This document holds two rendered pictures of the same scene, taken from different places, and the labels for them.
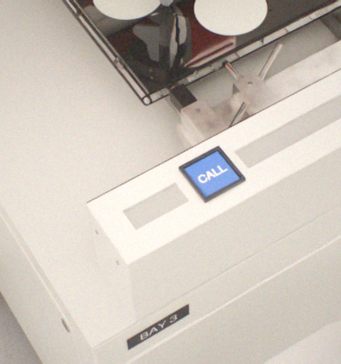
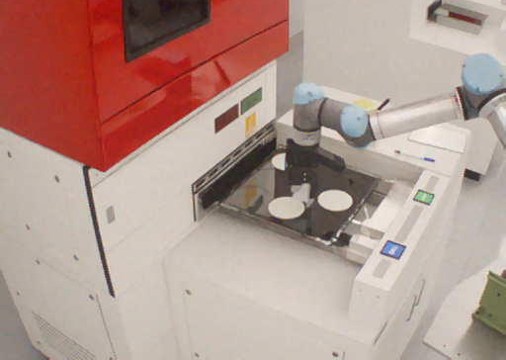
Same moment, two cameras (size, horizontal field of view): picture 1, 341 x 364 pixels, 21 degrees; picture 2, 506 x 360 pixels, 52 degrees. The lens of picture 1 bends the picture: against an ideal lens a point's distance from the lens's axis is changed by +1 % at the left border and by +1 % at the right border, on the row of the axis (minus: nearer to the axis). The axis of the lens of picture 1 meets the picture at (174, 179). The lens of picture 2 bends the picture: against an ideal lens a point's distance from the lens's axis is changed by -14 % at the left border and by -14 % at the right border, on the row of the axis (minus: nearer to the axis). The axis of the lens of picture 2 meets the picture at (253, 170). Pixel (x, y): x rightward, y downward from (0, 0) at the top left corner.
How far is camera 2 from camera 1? 0.79 m
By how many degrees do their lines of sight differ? 30
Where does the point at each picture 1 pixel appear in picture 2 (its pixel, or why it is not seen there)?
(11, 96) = (250, 271)
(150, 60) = (319, 228)
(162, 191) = (379, 263)
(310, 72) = (382, 214)
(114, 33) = (294, 224)
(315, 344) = (446, 305)
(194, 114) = (357, 240)
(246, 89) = (369, 225)
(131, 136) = (319, 268)
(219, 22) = (335, 206)
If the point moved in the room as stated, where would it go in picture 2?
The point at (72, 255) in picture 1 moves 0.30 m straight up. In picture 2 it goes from (332, 318) to (347, 225)
